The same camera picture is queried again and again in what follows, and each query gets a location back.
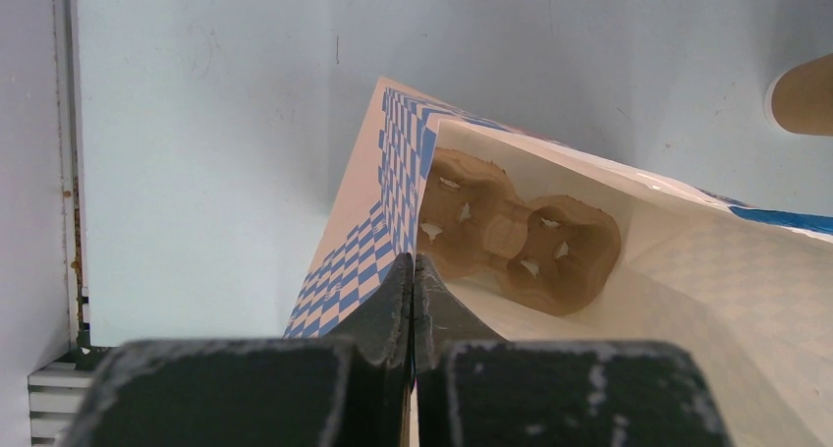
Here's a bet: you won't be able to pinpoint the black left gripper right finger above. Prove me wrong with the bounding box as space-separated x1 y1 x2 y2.
414 253 504 446

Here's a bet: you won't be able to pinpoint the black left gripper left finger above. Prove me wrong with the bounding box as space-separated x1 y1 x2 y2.
325 252 414 446

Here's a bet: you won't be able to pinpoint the blue checkered paper bag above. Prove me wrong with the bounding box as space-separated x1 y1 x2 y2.
286 78 832 446

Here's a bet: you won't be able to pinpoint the brown pulp cup carrier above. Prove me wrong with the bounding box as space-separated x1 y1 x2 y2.
416 147 622 316

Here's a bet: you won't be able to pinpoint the brown paper cup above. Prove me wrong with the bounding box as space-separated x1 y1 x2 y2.
763 54 832 138

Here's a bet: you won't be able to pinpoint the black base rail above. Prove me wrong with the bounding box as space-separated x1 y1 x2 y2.
28 347 109 446

